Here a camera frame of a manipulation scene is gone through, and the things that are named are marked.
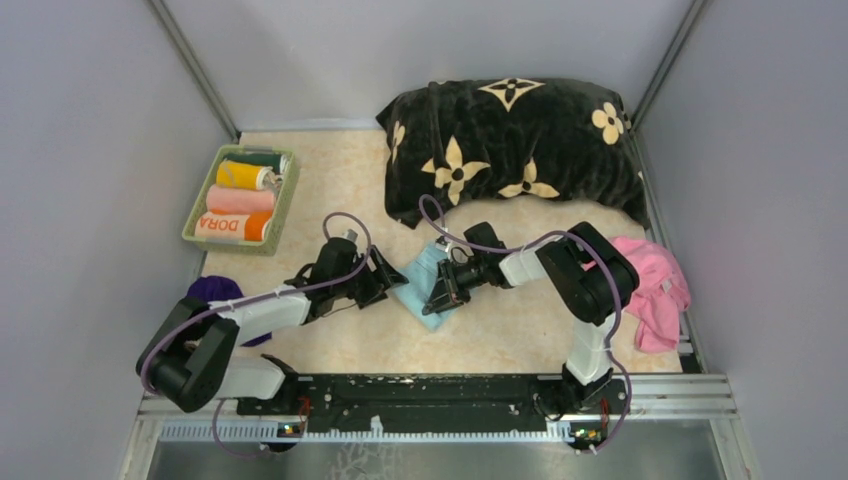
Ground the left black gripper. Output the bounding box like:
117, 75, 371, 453
332, 244, 408, 309

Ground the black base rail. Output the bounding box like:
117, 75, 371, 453
236, 374, 625, 437

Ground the black floral blanket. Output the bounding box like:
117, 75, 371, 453
376, 77, 650, 228

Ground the orange DORA rolled towel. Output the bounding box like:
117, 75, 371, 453
194, 211, 272, 242

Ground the purple towel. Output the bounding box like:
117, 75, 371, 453
186, 275, 245, 305

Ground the light blue towel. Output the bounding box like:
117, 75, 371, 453
394, 242, 452, 332

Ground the pink rolled towel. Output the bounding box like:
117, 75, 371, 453
205, 185, 276, 214

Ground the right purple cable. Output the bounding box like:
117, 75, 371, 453
418, 193, 634, 455

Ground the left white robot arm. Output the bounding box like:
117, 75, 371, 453
136, 237, 408, 414

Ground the dark green rolled towel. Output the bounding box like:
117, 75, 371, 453
224, 152, 289, 175

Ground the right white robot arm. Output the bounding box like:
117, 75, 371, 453
422, 222, 640, 412

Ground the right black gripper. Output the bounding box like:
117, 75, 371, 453
425, 256, 488, 316

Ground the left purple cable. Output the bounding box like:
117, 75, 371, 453
139, 211, 374, 458

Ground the green plastic basket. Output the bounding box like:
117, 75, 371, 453
181, 144, 300, 256

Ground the yellow rolled towel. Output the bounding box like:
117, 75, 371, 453
215, 160, 276, 191

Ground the purple cable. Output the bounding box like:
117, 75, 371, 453
139, 211, 374, 458
418, 193, 634, 455

